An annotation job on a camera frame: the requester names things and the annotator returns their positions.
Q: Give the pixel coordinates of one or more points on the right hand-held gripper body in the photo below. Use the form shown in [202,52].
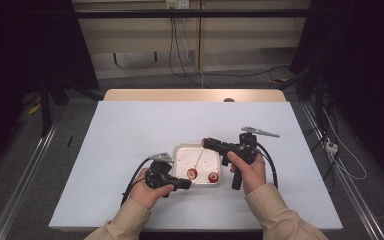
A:
[248,150]

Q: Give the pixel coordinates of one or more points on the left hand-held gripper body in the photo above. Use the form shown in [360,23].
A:
[158,173]

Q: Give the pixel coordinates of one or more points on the red cored hawthorn fruit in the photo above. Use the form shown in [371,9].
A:
[213,177]
[192,173]

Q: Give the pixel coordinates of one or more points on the thin bamboo skewer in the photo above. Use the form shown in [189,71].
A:
[199,160]

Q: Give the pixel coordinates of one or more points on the white rectangular tray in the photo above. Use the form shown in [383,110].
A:
[196,158]

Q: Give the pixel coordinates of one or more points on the person's right hand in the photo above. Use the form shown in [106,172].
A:
[253,173]

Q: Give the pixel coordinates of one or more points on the person's left hand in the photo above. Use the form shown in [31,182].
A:
[146,195]

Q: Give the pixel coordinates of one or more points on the light wooden table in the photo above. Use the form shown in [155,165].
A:
[180,95]

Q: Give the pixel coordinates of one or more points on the white power strip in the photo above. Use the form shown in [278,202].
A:
[331,147]

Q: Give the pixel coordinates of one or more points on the black metal stand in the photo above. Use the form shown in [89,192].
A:
[45,110]

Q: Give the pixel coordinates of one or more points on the black curtain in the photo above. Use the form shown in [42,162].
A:
[26,43]
[363,66]

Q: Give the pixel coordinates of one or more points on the metal floor rail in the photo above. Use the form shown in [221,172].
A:
[343,186]
[23,180]

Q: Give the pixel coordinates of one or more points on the black horizontal frame bar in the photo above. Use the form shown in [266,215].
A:
[193,13]

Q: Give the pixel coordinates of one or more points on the white wall socket strip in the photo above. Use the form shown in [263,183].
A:
[177,4]

